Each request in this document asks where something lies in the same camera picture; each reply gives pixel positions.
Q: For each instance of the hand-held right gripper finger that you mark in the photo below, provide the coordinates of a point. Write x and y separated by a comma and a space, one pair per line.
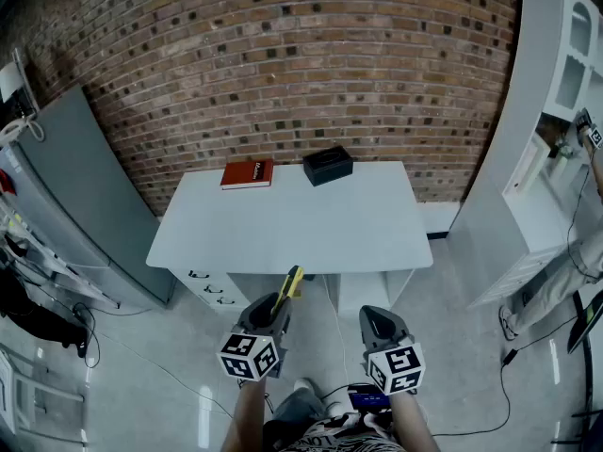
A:
393, 337
368, 325

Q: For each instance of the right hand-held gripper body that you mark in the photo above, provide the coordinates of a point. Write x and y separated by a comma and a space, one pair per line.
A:
396, 367

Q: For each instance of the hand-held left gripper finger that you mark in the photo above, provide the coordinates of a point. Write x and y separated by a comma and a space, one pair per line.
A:
252, 311
284, 320

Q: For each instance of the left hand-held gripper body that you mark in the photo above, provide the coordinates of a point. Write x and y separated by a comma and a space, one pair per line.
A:
247, 358

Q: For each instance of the yellow black utility knife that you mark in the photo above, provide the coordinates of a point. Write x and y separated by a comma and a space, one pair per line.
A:
288, 284

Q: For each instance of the person's right forearm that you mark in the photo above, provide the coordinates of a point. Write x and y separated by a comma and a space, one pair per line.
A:
412, 424

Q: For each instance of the person's left forearm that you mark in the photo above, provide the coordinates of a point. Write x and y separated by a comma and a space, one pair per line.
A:
245, 417

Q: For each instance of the blue screen waist device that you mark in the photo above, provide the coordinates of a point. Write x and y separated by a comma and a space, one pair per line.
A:
368, 398

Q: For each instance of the person's white shoe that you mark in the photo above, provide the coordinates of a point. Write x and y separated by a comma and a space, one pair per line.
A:
303, 385

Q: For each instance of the person's grey trousers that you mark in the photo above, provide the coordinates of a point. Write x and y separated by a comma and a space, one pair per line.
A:
299, 405

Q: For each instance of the person's patterned shirt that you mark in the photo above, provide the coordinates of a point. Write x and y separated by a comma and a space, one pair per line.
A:
330, 436

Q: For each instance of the white desk with drawers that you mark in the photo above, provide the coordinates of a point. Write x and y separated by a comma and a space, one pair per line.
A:
292, 224

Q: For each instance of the red hardcover book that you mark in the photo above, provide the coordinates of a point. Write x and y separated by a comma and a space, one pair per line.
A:
246, 173

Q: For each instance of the black tissue box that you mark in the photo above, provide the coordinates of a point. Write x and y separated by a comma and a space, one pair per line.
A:
328, 165

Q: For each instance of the black tilted board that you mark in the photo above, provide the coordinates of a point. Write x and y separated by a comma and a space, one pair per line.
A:
589, 320

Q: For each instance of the grey refrigerator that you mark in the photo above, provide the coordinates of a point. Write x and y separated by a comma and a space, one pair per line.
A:
70, 191

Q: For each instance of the white shelf cabinet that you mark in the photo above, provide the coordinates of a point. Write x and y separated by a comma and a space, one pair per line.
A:
518, 158

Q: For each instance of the white step ladder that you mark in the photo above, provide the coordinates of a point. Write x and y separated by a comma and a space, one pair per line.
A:
28, 393

